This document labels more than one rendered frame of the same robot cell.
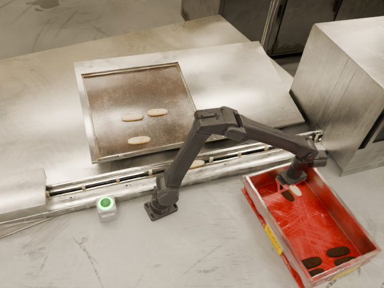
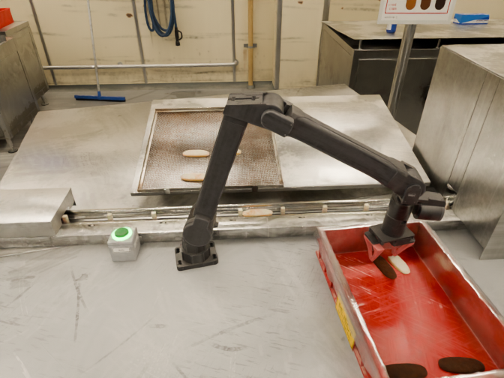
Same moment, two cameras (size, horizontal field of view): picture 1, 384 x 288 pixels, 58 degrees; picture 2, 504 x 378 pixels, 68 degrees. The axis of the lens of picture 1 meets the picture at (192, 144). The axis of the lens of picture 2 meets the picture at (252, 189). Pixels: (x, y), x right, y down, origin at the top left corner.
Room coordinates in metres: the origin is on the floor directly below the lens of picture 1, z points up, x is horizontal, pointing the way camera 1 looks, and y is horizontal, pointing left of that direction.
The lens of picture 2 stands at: (0.06, -0.33, 1.61)
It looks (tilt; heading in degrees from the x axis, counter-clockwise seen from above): 34 degrees down; 20
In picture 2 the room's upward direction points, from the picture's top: straight up
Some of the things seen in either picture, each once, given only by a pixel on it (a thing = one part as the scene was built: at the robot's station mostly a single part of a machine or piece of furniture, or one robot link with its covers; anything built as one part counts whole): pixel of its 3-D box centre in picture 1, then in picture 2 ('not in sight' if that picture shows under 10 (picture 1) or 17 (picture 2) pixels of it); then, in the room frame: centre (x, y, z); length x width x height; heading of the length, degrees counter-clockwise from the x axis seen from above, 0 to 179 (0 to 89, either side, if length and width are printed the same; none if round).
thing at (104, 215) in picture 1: (107, 210); (125, 247); (0.71, 0.30, 0.84); 0.08 x 0.08 x 0.11; 23
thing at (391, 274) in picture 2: (286, 192); (384, 265); (0.90, -0.43, 0.83); 0.10 x 0.04 x 0.01; 39
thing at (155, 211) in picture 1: (160, 202); (195, 247); (0.76, 0.10, 0.86); 0.12 x 0.09 x 0.08; 124
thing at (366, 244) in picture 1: (304, 217); (404, 298); (0.75, -0.48, 0.87); 0.49 x 0.34 x 0.10; 27
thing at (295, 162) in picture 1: (302, 161); (403, 207); (0.90, -0.43, 1.04); 0.07 x 0.06 x 0.07; 105
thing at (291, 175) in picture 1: (295, 171); (394, 225); (0.90, -0.42, 0.98); 0.10 x 0.07 x 0.07; 128
